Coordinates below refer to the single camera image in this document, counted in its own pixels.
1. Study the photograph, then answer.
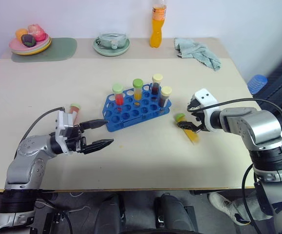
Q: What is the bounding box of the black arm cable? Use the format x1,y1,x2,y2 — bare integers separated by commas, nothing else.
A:
14,106,66,159
186,98,282,142

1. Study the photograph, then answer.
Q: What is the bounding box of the black lower cable loop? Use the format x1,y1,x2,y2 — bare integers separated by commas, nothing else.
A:
241,162,263,234

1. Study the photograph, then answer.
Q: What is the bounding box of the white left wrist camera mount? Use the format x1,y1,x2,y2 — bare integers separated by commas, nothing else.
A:
55,111,77,156

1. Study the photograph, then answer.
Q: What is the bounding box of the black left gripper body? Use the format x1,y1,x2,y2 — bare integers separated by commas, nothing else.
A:
66,123,88,156

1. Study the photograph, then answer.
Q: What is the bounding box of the pink plate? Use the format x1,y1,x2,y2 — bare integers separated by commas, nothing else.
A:
8,33,50,52

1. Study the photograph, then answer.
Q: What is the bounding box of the white shoe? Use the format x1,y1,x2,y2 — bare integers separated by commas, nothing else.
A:
208,192,251,226

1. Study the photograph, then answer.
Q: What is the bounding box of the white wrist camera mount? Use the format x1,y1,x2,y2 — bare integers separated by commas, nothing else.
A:
55,111,77,156
190,88,221,133

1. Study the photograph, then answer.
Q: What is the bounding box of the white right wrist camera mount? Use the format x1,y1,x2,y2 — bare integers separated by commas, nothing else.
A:
190,88,221,133

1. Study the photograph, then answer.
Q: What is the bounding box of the pale green lidded cup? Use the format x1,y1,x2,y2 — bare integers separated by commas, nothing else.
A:
94,32,129,49

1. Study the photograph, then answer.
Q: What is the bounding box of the dark brown tube cream cap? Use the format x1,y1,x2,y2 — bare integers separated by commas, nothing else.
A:
158,86,173,108

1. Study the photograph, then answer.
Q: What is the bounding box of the green placemat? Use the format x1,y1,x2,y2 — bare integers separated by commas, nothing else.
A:
11,37,78,63

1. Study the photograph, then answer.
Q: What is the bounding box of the pale green plate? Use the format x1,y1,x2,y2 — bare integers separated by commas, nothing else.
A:
93,34,132,57

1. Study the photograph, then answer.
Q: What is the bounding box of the dark rounded shape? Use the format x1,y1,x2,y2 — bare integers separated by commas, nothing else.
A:
154,193,196,234
87,192,126,234

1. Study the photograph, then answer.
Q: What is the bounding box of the red tube green cap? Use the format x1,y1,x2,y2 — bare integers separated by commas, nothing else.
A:
112,83,125,113

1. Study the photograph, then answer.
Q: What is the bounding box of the pink toy fruit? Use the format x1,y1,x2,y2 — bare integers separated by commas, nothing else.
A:
27,23,46,42

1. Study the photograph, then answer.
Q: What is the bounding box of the orange soda bottle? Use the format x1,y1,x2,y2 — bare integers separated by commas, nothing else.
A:
149,0,168,48

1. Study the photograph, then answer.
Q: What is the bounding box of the teal crumpled cloth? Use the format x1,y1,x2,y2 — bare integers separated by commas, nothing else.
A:
173,37,223,72

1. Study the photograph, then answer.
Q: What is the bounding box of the white floor cable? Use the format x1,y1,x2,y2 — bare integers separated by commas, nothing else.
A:
35,192,93,215

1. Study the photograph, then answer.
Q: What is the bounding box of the yellow tube green cap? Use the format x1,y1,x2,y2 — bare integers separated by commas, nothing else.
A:
174,113,201,145

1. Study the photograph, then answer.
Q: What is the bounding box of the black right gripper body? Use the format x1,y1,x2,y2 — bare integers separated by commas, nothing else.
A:
187,97,207,133

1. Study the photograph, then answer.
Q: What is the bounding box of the dark red tube cream cap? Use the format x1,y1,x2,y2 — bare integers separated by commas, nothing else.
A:
150,73,164,96

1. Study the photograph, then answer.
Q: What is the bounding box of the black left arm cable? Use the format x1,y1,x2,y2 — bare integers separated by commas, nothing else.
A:
14,106,66,159

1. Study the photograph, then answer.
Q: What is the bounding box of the orange toy fruit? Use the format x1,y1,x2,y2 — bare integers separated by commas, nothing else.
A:
15,28,29,40

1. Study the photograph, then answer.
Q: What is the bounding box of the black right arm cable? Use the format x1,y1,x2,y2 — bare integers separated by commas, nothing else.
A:
186,98,282,142

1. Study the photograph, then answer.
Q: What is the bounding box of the blue bottle cap object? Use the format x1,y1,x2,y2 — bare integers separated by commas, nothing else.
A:
247,74,268,96

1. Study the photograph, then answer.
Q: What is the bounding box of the dark purple toy fruit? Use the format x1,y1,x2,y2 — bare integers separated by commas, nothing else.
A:
20,34,37,47

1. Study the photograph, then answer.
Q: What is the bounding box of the yellow plate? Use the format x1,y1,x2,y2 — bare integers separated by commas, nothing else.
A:
10,38,52,56

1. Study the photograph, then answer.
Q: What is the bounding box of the orange tube green cap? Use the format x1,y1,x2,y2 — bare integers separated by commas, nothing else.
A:
132,78,144,101

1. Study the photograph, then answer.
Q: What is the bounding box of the blue test tube rack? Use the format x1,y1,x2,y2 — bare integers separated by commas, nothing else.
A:
101,82,172,133

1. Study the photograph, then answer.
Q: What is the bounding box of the pink tube green cap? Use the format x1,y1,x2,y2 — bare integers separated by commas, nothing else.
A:
68,103,82,123

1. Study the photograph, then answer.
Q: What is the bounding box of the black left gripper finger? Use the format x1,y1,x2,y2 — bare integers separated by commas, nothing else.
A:
83,138,115,155
79,118,110,130

